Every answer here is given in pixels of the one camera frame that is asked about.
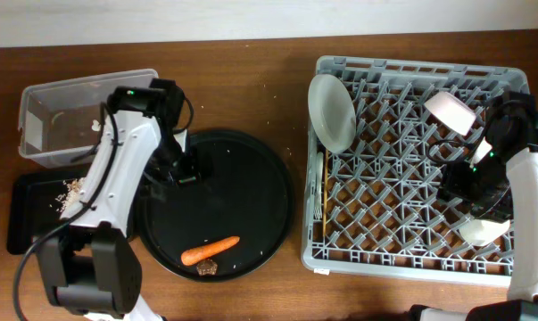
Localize white cup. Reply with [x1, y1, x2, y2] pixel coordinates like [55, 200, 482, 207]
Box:
[459, 219, 510, 247]

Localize white tissue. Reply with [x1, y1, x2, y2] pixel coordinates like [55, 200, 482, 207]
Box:
[91, 119, 102, 132]

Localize pink bowl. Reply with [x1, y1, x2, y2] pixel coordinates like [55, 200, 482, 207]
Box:
[425, 92, 476, 136]

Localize orange carrot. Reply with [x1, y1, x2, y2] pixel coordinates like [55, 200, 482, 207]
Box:
[181, 236, 240, 266]

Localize brown food scrap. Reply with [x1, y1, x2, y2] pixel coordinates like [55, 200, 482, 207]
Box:
[196, 259, 219, 276]

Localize white plastic fork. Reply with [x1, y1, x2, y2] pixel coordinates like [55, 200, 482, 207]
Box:
[314, 152, 324, 219]

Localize wooden chopstick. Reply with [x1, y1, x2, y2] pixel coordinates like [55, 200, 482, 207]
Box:
[322, 149, 329, 243]

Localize grey plate with rice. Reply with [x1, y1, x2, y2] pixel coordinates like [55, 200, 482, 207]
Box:
[308, 74, 356, 153]

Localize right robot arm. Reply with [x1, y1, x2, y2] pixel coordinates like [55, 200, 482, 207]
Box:
[407, 149, 538, 321]

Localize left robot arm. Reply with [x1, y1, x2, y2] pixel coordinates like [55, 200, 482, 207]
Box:
[28, 79, 202, 320]

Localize grey dishwasher rack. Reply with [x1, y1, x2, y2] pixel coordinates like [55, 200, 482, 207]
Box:
[301, 55, 529, 287]

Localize clear plastic waste bin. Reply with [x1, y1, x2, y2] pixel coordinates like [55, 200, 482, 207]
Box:
[18, 69, 158, 169]

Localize round black serving tray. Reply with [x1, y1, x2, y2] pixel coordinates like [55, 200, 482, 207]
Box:
[135, 130, 295, 283]

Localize pile of rice and shells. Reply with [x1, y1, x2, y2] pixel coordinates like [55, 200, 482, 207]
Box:
[54, 177, 85, 213]

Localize black rectangular tray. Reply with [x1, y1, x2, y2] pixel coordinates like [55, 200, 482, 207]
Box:
[6, 165, 89, 255]

